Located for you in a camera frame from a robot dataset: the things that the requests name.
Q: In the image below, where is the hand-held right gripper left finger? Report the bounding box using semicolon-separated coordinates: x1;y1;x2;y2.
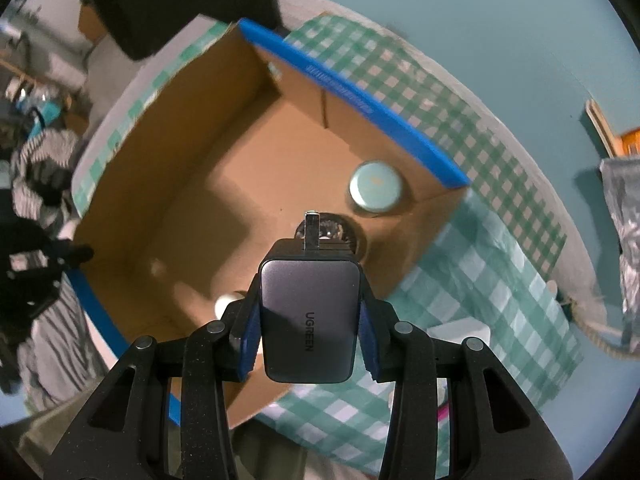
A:
42;287;262;480

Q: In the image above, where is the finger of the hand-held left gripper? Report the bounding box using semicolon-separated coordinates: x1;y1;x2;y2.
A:
50;241;96;272

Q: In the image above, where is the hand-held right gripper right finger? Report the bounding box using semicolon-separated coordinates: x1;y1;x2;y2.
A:
357;284;574;480

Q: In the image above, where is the white earbud case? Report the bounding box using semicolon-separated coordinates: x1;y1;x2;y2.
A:
214;292;246;321

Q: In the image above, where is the dark grey charger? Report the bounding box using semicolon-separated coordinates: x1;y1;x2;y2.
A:
257;210;362;386

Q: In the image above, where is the large white power adapter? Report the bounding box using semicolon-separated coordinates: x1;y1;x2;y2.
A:
427;317;493;348

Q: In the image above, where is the round black tin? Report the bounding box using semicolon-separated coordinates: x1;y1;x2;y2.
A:
295;212;362;256

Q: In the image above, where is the cardboard box with blue rim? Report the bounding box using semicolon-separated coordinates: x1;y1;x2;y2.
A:
70;17;471;431

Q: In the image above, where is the jar with teal lid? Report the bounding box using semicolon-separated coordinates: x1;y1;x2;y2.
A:
348;161;405;216

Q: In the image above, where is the grey striped cloth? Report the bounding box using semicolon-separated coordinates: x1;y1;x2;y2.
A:
20;280;121;411

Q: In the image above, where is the black and white striped cloth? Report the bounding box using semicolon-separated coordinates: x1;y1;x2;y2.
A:
10;127;83;221

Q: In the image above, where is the green checked plastic tablecloth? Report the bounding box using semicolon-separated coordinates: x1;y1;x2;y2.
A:
70;20;585;466

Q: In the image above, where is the teal box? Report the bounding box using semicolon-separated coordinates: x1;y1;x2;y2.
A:
27;100;63;133

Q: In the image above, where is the small-check green tablecloth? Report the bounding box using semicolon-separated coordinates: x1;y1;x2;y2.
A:
282;12;568;273

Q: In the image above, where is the black jacket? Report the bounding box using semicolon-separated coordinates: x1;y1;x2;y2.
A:
80;0;283;61

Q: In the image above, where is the silver foil curtain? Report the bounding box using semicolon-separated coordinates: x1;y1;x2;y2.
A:
600;155;640;341

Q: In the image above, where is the wooden shelf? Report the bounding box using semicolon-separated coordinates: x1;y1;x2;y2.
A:
585;99;626;158

